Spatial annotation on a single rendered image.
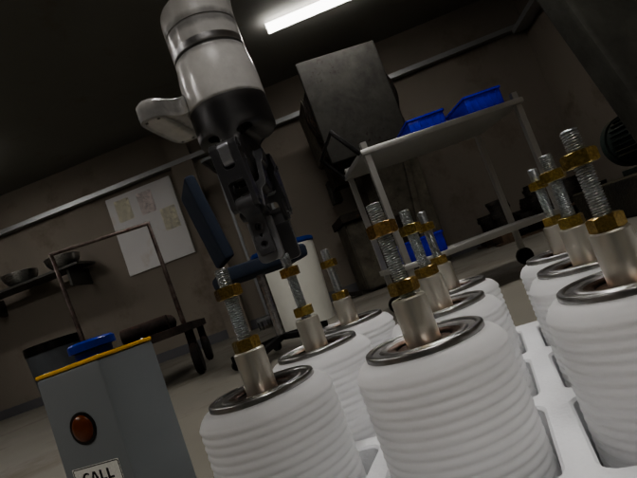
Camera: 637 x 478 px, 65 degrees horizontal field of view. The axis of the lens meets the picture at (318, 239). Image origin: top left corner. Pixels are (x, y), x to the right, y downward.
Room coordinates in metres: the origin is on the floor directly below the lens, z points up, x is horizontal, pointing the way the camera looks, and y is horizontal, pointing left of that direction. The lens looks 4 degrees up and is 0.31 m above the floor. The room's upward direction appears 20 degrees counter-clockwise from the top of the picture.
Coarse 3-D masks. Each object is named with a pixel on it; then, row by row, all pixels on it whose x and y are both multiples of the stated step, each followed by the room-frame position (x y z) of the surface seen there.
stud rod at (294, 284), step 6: (282, 258) 0.46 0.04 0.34; (288, 258) 0.46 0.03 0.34; (282, 264) 0.46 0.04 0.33; (288, 264) 0.46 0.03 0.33; (294, 276) 0.46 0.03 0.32; (294, 282) 0.46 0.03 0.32; (294, 288) 0.46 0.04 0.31; (294, 294) 0.46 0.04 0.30; (300, 294) 0.46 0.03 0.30; (294, 300) 0.46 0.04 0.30; (300, 300) 0.46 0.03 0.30; (300, 306) 0.46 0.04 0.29; (300, 318) 0.46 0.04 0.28
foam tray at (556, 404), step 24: (528, 336) 0.53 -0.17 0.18; (528, 360) 0.45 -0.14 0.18; (552, 360) 0.43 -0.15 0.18; (552, 384) 0.38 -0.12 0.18; (552, 408) 0.33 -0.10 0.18; (576, 408) 0.34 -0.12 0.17; (552, 432) 0.30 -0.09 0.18; (576, 432) 0.29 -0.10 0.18; (360, 456) 0.39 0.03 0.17; (576, 456) 0.27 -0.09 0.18
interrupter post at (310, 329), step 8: (304, 320) 0.45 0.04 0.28; (312, 320) 0.45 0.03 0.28; (304, 328) 0.45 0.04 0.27; (312, 328) 0.45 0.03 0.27; (320, 328) 0.46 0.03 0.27; (304, 336) 0.45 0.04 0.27; (312, 336) 0.45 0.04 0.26; (320, 336) 0.46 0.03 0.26; (304, 344) 0.46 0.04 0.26; (312, 344) 0.45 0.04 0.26; (320, 344) 0.45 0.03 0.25
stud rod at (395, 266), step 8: (368, 208) 0.31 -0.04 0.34; (376, 208) 0.31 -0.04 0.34; (376, 216) 0.31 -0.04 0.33; (384, 216) 0.31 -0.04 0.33; (384, 240) 0.31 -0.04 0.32; (392, 240) 0.31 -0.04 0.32; (384, 248) 0.31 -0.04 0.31; (392, 248) 0.31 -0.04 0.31; (384, 256) 0.31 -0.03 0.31; (392, 256) 0.31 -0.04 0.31; (392, 264) 0.31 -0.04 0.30; (400, 264) 0.31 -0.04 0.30; (392, 272) 0.31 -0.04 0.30; (400, 272) 0.31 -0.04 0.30; (400, 280) 0.31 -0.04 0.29; (400, 296) 0.31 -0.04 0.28; (408, 296) 0.31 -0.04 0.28
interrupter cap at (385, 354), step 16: (448, 320) 0.34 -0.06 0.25; (464, 320) 0.33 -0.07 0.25; (480, 320) 0.30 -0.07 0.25; (400, 336) 0.35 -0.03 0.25; (448, 336) 0.29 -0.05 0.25; (464, 336) 0.28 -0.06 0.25; (384, 352) 0.31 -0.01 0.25; (400, 352) 0.29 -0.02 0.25; (416, 352) 0.28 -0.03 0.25; (432, 352) 0.28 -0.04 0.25
